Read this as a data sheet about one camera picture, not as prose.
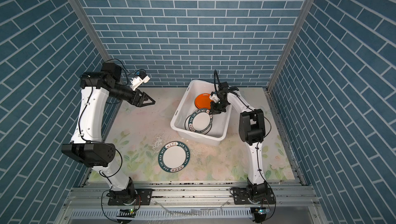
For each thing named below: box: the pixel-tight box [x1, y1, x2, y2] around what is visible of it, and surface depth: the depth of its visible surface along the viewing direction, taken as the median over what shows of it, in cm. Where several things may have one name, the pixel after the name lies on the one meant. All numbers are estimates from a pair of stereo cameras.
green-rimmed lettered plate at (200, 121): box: [188, 108, 214, 134], surface depth 101 cm
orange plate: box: [194, 93, 214, 110], surface depth 113 cm
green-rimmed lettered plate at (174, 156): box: [157, 140, 191, 173], surface depth 88 cm
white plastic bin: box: [170, 80, 233, 146], surface depth 96 cm
